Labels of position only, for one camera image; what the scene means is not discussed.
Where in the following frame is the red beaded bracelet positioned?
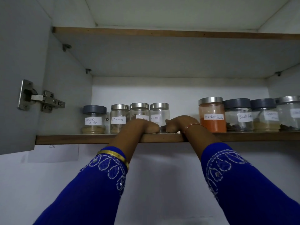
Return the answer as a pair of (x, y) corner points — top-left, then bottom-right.
(183, 123), (203, 134)

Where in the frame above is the black pepper jar grey lid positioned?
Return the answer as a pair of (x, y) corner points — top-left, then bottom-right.
(222, 98), (254, 133)

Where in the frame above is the person's left forearm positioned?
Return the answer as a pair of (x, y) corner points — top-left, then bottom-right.
(109, 132), (146, 162)

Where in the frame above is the person's right forearm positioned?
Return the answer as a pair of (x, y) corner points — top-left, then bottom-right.
(182, 124), (222, 161)

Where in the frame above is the steel-lid brown pods spice jar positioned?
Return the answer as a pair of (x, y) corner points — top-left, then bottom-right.
(130, 102), (150, 122)

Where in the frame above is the brown wooden cabinet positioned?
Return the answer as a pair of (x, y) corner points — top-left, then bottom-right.
(0, 0), (300, 155)

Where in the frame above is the metal cabinet door hinge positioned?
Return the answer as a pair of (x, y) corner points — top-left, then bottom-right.
(18, 79), (66, 113)

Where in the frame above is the white cabinet shelf board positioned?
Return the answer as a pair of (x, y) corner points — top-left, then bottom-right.
(52, 26), (300, 79)

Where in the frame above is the gold bangle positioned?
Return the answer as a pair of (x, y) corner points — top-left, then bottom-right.
(96, 149), (130, 171)

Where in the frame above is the red chilli powder jar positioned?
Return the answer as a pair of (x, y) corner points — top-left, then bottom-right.
(198, 97), (227, 133)

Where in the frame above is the garam masala jar grey lid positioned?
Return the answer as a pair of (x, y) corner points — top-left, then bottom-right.
(250, 98), (281, 132)

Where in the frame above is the black pepper jar steel lid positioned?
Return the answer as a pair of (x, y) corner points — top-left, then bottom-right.
(275, 96), (300, 132)

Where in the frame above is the person's left hand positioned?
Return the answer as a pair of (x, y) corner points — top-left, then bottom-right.
(121, 118), (161, 140)

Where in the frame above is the steel-lid cinnamon jar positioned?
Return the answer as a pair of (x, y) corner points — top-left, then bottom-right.
(109, 104), (130, 134)

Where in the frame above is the person's right hand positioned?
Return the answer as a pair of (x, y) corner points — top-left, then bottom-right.
(165, 115), (202, 135)

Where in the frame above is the grey-lid coriander powder jar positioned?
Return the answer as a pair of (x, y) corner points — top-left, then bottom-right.
(81, 105), (107, 135)

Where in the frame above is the brown wooden cabinet door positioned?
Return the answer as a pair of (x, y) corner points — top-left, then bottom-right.
(0, 0), (53, 155)

